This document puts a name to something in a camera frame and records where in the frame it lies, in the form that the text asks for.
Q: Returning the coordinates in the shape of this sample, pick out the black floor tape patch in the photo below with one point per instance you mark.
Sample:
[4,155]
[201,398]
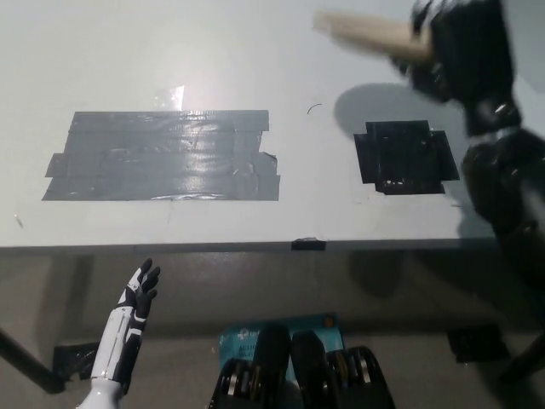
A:
[477,344]
[74,360]

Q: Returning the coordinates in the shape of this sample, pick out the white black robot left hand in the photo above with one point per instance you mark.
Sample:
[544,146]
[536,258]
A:
[123,336]

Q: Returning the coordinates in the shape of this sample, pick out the small black tape strip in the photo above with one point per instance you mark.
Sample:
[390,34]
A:
[308,244]

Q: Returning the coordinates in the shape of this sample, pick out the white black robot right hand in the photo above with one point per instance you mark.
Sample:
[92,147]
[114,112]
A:
[472,55]

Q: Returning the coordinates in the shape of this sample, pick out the teal router box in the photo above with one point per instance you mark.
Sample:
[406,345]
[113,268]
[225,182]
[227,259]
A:
[242,338]

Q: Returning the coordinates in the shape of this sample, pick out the grey duct tape patch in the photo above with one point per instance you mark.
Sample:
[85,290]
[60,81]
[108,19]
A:
[166,164]

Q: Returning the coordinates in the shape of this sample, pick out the black table leg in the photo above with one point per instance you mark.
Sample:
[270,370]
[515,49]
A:
[526,358]
[27,362]

